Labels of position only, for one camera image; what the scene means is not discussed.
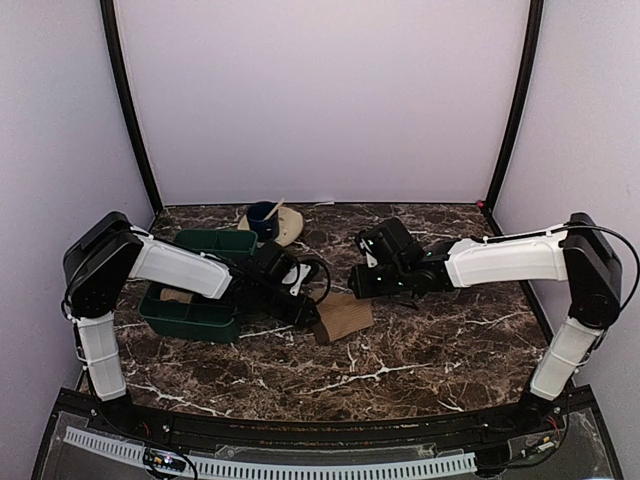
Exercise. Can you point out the blue enamel mug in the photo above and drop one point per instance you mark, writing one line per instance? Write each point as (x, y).
(262, 219)

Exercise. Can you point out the black right corner post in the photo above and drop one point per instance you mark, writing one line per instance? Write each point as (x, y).
(521, 89)

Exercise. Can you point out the cream ceramic saucer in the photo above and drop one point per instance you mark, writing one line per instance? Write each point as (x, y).
(291, 226)

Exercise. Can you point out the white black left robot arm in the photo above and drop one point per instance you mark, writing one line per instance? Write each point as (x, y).
(201, 284)

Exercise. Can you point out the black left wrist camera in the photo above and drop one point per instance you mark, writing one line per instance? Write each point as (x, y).
(296, 277)

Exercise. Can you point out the tan brown sock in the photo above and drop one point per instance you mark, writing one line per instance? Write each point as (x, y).
(341, 315)

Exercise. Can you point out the white slotted cable duct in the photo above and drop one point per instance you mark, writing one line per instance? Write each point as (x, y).
(235, 462)

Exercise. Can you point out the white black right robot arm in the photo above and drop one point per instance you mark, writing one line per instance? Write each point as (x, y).
(576, 252)

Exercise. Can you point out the black left corner post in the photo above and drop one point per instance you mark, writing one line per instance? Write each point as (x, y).
(125, 97)

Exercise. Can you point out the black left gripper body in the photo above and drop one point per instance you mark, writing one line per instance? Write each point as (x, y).
(268, 302)

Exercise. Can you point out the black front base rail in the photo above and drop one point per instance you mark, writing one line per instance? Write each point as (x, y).
(482, 429)

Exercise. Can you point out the green plastic divided tray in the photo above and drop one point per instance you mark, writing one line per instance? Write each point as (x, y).
(200, 319)

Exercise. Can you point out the striped cream red sock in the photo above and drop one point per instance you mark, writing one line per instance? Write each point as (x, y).
(180, 296)

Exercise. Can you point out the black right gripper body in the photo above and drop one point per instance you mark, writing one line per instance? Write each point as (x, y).
(392, 281)

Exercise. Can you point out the black corner post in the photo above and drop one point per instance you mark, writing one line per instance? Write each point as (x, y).
(521, 89)
(125, 97)

